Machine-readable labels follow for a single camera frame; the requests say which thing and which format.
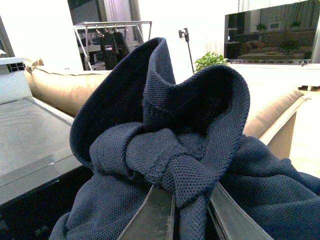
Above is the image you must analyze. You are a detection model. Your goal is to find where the dark navy knit garment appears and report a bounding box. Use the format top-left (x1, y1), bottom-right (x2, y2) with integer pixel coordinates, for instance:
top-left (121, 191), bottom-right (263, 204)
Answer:
top-left (50, 37), bottom-right (320, 240)

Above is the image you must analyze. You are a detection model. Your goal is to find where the grey front-load washing machine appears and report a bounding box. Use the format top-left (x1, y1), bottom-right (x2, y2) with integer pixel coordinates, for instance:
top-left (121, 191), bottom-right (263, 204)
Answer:
top-left (0, 98), bottom-right (92, 240)

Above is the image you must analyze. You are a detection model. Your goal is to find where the metal clothes rack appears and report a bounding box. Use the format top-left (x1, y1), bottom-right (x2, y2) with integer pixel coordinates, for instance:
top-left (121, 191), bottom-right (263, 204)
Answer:
top-left (73, 20), bottom-right (152, 71)

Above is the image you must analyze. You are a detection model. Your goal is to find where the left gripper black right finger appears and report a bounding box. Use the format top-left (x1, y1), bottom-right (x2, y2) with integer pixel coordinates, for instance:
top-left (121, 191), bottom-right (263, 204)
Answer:
top-left (208, 182), bottom-right (272, 240)

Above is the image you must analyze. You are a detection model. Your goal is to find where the black hanging garment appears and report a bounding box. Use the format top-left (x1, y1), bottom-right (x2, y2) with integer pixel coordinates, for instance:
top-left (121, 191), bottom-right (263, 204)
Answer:
top-left (100, 31), bottom-right (130, 70)

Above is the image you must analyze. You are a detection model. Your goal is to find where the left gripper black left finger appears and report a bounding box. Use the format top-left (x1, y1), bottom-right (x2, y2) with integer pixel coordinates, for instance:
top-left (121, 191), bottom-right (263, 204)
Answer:
top-left (118, 185), bottom-right (176, 240)

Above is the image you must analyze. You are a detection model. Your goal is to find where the flat screen television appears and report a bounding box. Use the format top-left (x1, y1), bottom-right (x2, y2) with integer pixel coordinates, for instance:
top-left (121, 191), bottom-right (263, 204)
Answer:
top-left (224, 0), bottom-right (320, 66)

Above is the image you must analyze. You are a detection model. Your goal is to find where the white tv cabinet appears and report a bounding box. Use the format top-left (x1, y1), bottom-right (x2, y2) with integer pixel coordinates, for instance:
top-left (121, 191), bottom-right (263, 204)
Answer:
top-left (229, 63), bottom-right (320, 91)

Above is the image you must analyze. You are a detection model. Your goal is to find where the black phone tripod stand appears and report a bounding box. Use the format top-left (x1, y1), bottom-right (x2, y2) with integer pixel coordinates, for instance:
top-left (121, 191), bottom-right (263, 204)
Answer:
top-left (178, 27), bottom-right (195, 74)

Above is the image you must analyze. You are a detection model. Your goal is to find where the beige fabric sofa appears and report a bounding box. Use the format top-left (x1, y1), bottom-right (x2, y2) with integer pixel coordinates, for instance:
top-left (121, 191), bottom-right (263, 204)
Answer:
top-left (24, 59), bottom-right (309, 159)

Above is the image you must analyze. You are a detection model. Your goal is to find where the green potted plant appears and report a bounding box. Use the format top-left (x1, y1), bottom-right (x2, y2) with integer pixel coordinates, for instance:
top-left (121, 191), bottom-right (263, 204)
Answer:
top-left (194, 52), bottom-right (228, 73)

